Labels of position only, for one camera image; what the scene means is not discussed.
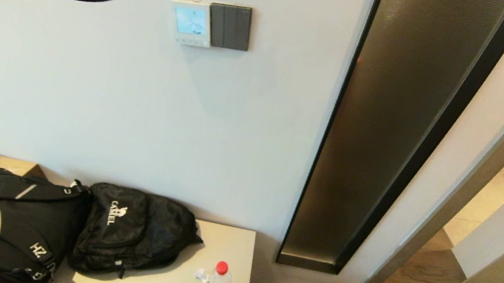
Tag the white wall thermostat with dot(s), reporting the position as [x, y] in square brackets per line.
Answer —
[192, 22]

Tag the crumpled clear plastic wrapper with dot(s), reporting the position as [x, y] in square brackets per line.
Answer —
[202, 276]

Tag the black Camel backpack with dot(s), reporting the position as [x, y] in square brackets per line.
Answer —
[135, 233]

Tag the dark grey wall switch panel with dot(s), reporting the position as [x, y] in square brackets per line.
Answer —
[230, 27]

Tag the grey brown door frame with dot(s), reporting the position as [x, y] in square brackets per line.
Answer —
[472, 188]

